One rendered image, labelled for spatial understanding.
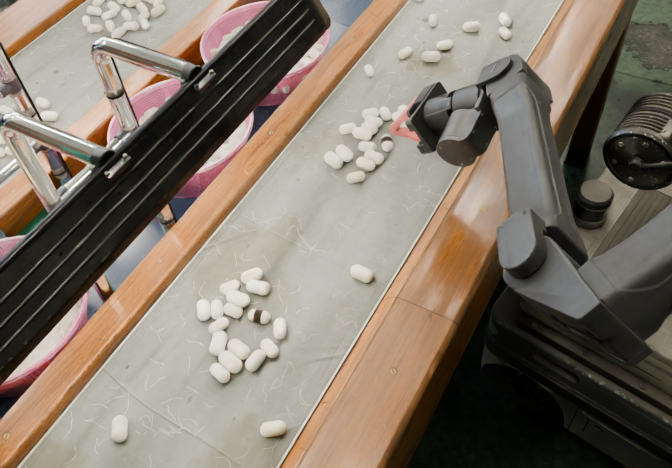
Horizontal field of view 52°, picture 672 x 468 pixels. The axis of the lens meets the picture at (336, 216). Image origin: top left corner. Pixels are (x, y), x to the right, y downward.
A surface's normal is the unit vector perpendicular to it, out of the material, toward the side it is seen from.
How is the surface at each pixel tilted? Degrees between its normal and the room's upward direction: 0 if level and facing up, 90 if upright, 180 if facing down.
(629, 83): 0
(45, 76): 0
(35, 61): 0
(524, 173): 42
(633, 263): 37
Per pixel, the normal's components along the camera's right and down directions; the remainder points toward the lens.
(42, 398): -0.07, -0.64
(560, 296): -0.73, -0.58
